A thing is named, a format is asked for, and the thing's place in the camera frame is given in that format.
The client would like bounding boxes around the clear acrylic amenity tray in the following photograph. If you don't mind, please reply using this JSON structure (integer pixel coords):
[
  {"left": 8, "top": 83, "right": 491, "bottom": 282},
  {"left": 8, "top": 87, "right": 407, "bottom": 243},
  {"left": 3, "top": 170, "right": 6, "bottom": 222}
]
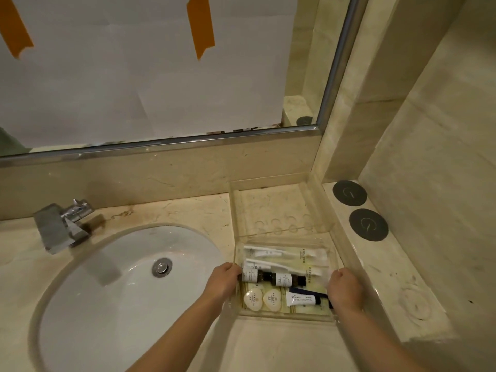
[{"left": 228, "top": 172, "right": 384, "bottom": 324}]

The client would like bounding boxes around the white heart-shaped soap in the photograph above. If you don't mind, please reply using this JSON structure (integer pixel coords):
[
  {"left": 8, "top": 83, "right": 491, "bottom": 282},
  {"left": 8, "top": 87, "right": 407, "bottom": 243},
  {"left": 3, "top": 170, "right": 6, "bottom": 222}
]
[
  {"left": 263, "top": 289, "right": 283, "bottom": 313},
  {"left": 244, "top": 288, "right": 265, "bottom": 311}
]

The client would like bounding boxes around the person's left hand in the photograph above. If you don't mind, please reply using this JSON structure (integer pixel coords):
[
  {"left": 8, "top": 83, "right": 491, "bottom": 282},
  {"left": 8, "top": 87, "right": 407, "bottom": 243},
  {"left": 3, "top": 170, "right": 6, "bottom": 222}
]
[{"left": 204, "top": 262, "right": 243, "bottom": 303}]

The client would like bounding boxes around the person's right hand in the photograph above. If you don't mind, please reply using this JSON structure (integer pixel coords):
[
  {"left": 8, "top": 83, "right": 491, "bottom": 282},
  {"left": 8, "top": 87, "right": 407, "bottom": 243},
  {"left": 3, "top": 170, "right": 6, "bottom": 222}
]
[{"left": 327, "top": 268, "right": 365, "bottom": 313}]

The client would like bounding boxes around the small brown bottle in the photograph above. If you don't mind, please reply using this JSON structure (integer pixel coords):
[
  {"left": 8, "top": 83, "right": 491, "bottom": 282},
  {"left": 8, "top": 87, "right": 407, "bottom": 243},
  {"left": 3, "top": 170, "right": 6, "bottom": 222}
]
[
  {"left": 242, "top": 268, "right": 274, "bottom": 284},
  {"left": 271, "top": 272, "right": 307, "bottom": 288}
]

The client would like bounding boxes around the chrome faucet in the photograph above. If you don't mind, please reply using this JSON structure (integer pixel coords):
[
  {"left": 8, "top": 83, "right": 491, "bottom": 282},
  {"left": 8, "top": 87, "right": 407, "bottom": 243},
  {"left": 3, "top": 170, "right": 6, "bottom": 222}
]
[{"left": 33, "top": 198, "right": 95, "bottom": 255}]

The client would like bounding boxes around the white packed toothbrush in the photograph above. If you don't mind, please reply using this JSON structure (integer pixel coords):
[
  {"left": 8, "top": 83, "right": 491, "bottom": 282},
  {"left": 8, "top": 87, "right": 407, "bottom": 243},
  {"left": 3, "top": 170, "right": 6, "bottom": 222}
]
[
  {"left": 243, "top": 245, "right": 328, "bottom": 262},
  {"left": 242, "top": 258, "right": 324, "bottom": 276}
]

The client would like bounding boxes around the person's left forearm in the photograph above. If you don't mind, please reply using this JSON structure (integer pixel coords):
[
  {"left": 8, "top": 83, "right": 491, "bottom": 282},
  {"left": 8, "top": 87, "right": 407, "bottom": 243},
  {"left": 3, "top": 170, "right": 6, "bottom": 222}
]
[{"left": 127, "top": 293, "right": 222, "bottom": 372}]

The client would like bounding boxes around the black razor packet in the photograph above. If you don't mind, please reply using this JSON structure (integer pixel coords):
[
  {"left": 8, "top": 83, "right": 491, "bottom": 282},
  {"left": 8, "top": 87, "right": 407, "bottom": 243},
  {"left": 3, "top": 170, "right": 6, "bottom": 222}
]
[{"left": 289, "top": 287, "right": 334, "bottom": 309}]

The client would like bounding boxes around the person's right forearm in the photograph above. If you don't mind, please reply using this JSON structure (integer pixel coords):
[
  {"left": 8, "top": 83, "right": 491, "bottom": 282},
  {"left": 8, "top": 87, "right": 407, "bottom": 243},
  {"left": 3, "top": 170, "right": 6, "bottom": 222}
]
[{"left": 335, "top": 306, "right": 429, "bottom": 372}]

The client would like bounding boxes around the wall mirror with metal frame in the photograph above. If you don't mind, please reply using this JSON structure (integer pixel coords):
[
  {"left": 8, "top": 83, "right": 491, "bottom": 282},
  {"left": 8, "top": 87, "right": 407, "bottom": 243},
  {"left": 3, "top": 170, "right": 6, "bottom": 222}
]
[{"left": 0, "top": 0, "right": 370, "bottom": 168}]

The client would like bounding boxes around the small white tube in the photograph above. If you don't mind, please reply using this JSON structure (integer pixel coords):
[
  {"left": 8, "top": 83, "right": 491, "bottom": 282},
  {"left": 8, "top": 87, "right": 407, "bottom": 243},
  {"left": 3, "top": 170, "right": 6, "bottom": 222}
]
[{"left": 286, "top": 293, "right": 322, "bottom": 308}]

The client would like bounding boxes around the white paper covering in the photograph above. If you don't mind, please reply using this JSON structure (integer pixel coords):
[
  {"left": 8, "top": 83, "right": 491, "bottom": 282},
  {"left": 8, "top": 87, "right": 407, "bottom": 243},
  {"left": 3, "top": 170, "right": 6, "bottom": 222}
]
[{"left": 0, "top": 0, "right": 299, "bottom": 151}]

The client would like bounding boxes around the white sink basin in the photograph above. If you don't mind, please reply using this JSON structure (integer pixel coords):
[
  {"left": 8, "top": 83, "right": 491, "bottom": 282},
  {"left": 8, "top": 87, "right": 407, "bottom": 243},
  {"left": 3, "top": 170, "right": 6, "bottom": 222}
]
[{"left": 29, "top": 224, "right": 238, "bottom": 372}]

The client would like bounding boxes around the chrome sink drain stopper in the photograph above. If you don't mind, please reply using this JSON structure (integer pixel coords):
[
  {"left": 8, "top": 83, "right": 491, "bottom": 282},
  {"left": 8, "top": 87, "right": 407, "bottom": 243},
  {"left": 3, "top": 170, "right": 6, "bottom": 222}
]
[{"left": 152, "top": 258, "right": 173, "bottom": 278}]

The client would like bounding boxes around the orange tape strip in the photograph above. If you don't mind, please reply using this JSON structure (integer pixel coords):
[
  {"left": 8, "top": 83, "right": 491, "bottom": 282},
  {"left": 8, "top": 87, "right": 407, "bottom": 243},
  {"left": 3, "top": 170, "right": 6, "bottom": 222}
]
[
  {"left": 186, "top": 0, "right": 216, "bottom": 61},
  {"left": 0, "top": 0, "right": 34, "bottom": 59}
]

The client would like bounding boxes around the black round coaster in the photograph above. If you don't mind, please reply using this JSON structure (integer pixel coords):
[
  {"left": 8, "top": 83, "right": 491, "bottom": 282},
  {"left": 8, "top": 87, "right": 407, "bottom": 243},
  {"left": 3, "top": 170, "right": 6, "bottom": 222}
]
[
  {"left": 332, "top": 180, "right": 368, "bottom": 207},
  {"left": 349, "top": 208, "right": 389, "bottom": 242}
]

